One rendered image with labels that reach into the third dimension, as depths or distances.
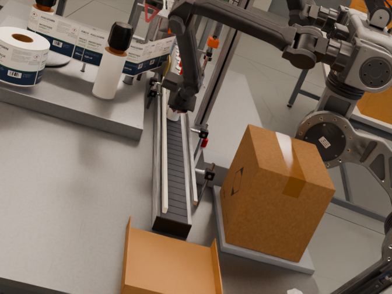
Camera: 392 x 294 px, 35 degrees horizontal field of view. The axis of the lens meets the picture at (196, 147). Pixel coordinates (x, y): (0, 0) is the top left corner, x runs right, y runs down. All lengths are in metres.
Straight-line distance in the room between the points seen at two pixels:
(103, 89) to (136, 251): 0.86
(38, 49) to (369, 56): 1.15
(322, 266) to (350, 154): 1.69
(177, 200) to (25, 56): 0.78
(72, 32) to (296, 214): 1.23
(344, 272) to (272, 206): 2.02
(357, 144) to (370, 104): 1.78
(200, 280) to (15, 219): 0.52
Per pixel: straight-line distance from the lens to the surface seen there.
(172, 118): 2.42
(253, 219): 1.83
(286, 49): 1.80
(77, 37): 2.58
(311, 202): 1.83
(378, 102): 3.89
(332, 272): 3.73
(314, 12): 2.30
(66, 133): 2.19
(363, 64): 1.82
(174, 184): 2.00
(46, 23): 2.60
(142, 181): 2.05
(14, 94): 2.28
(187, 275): 1.71
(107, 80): 2.38
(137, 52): 2.59
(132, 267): 1.66
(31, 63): 2.31
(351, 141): 2.11
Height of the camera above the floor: 1.82
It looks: 24 degrees down
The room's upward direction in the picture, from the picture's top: 21 degrees clockwise
